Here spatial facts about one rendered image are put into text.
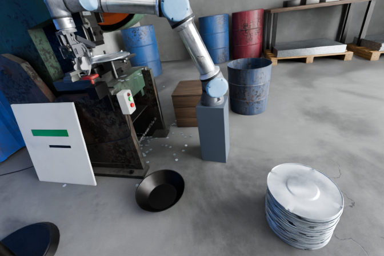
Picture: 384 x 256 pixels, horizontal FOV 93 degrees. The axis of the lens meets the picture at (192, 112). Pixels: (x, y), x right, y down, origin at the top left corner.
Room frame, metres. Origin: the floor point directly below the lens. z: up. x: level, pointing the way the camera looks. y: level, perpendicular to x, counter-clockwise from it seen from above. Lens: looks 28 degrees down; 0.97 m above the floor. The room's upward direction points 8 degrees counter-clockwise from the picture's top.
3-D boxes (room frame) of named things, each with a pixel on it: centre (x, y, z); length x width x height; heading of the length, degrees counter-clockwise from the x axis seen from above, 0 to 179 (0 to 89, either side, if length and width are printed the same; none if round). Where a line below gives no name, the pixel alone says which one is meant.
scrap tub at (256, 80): (1.73, -0.61, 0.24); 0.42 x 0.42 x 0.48
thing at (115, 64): (1.27, 0.46, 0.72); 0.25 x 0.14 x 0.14; 76
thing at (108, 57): (1.28, 0.51, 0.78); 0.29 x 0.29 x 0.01
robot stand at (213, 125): (1.07, -0.14, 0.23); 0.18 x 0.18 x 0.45; 68
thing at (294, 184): (0.52, -0.44, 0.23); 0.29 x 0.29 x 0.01
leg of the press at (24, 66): (1.09, 0.83, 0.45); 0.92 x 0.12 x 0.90; 76
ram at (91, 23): (1.30, 0.59, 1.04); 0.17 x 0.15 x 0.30; 76
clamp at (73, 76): (1.15, 0.67, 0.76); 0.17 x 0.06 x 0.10; 166
